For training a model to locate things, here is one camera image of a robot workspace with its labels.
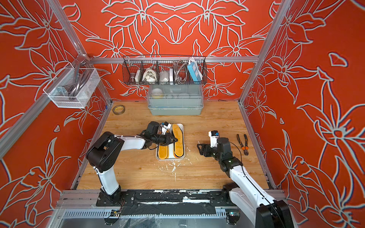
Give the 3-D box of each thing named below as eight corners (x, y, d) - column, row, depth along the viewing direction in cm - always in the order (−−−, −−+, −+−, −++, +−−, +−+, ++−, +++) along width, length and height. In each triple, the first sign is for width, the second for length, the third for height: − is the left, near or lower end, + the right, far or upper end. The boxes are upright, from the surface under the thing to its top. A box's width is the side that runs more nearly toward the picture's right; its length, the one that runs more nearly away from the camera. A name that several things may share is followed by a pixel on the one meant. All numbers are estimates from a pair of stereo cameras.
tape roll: (111, 115, 114) (110, 113, 112) (115, 106, 120) (114, 104, 118) (123, 115, 114) (122, 113, 112) (126, 106, 120) (125, 104, 118)
